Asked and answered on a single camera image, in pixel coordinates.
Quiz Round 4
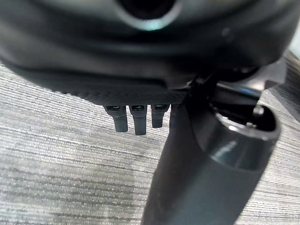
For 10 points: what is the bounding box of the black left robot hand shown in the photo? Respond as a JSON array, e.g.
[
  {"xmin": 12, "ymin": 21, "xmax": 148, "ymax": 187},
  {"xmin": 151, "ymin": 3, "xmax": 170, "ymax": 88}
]
[{"xmin": 0, "ymin": 0, "xmax": 300, "ymax": 225}]

